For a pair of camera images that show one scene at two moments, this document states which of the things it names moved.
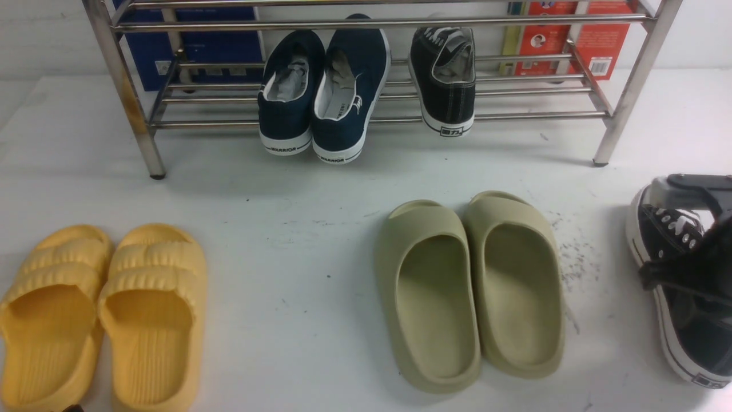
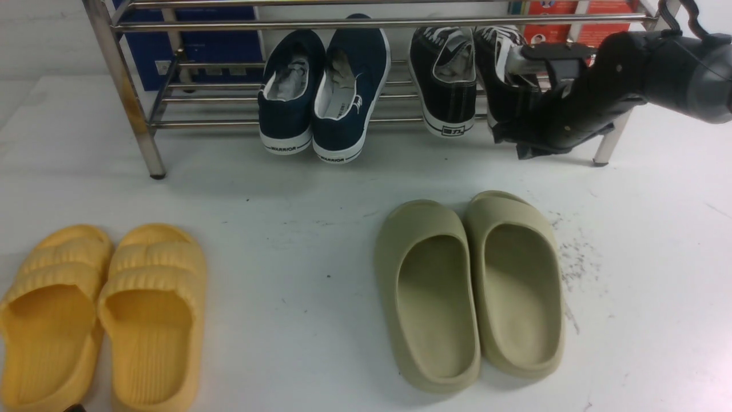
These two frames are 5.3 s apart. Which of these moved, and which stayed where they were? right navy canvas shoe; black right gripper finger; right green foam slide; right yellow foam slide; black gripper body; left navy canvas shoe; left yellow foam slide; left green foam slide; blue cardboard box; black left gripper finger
Moved: black gripper body; black left gripper finger; black right gripper finger
Stayed: left navy canvas shoe; left yellow foam slide; blue cardboard box; right green foam slide; right yellow foam slide; left green foam slide; right navy canvas shoe
